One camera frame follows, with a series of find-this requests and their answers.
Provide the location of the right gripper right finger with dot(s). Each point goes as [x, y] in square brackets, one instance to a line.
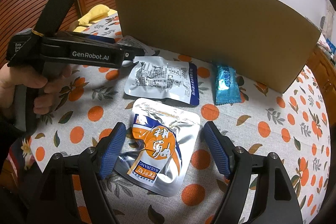
[235, 163]

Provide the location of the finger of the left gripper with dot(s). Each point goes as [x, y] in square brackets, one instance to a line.
[129, 53]
[102, 37]

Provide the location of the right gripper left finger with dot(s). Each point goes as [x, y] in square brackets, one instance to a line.
[95, 164]

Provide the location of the white text snack packet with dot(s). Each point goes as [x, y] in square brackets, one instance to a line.
[132, 42]

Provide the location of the silver orange snack packet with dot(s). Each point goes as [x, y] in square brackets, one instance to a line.
[164, 138]

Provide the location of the person left hand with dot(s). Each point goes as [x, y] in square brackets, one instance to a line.
[27, 76]

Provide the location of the yellow plush toy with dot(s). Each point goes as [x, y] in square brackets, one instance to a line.
[94, 15]

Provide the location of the silver blue snack packet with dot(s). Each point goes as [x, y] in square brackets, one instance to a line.
[157, 78]

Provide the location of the orange print tablecloth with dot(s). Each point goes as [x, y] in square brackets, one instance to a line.
[295, 125]

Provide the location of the blue candy packet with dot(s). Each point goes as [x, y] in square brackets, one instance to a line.
[226, 87]

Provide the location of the brown cardboard box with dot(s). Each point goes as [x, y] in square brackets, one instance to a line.
[264, 40]

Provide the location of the wooden sideboard cabinet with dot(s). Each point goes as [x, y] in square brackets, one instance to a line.
[324, 72]

